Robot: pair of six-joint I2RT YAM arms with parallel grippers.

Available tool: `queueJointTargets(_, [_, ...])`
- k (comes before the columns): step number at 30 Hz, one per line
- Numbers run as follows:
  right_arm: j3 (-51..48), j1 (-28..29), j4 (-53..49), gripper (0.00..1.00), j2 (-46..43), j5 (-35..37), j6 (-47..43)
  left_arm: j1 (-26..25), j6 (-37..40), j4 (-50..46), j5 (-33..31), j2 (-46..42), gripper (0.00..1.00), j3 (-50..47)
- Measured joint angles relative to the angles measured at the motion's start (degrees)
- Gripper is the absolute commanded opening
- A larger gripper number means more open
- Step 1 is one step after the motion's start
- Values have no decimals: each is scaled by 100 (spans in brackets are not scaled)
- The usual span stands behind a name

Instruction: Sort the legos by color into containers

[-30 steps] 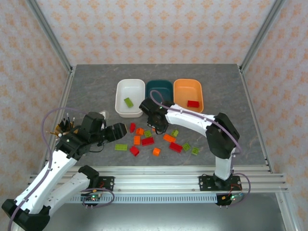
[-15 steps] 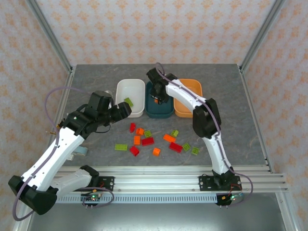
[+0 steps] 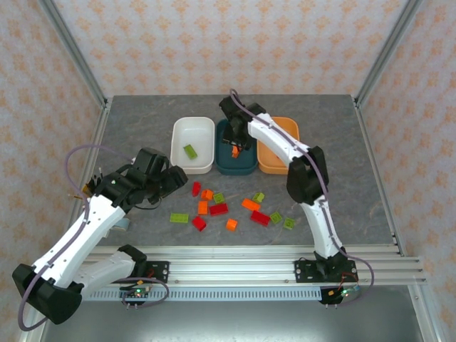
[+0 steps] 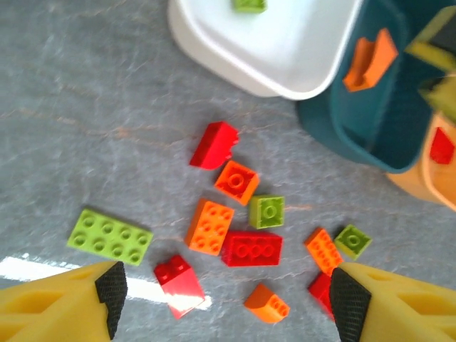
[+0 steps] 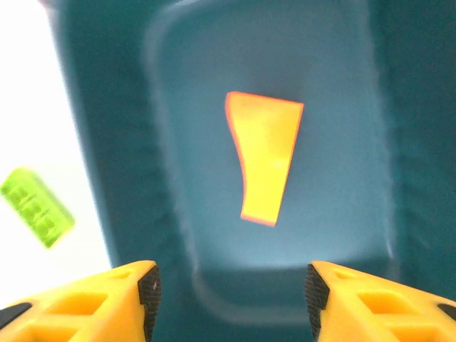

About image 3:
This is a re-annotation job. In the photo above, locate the teal plastic container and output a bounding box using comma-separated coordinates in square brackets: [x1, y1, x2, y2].
[215, 118, 259, 176]

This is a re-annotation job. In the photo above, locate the white plastic container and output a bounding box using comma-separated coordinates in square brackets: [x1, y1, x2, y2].
[170, 116, 216, 175]

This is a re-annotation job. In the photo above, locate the orange plastic container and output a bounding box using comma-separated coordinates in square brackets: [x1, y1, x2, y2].
[256, 116, 301, 175]

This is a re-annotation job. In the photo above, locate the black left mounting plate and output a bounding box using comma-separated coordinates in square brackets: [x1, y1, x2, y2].
[142, 261, 170, 284]

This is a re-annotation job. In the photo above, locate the black mounting plate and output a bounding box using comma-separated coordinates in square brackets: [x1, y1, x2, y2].
[142, 261, 170, 284]
[294, 259, 357, 284]

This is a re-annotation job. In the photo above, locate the left controller circuit board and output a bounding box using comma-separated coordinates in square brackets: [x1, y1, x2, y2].
[124, 287, 150, 299]

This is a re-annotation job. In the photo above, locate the controller circuit board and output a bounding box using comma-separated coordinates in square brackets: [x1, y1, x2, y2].
[329, 286, 361, 300]
[124, 287, 150, 299]

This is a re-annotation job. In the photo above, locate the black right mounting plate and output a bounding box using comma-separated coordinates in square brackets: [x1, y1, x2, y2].
[294, 259, 357, 284]

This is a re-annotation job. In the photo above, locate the right controller circuit board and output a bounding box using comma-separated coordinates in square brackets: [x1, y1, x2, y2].
[329, 286, 361, 300]

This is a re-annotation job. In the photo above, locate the aluminium side rail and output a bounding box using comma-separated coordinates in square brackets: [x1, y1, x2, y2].
[352, 95, 407, 257]
[67, 98, 113, 222]

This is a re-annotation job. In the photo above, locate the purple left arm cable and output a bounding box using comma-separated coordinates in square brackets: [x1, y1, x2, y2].
[17, 144, 170, 332]

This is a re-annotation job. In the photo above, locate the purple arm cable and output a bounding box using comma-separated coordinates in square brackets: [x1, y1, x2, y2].
[17, 144, 170, 332]
[229, 88, 375, 307]

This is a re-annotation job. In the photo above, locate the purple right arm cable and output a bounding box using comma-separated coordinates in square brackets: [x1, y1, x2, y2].
[229, 88, 375, 307]

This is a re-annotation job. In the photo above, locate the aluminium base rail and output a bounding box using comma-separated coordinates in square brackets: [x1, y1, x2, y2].
[81, 244, 427, 286]

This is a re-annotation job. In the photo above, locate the slotted grey cable duct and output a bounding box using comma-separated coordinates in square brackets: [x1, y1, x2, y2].
[87, 288, 323, 303]

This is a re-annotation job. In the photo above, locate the aluminium corner post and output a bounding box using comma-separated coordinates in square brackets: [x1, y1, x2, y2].
[353, 0, 425, 106]
[37, 0, 109, 109]

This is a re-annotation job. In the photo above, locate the aluminium lower frame rail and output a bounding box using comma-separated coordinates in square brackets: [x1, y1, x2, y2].
[408, 284, 441, 342]

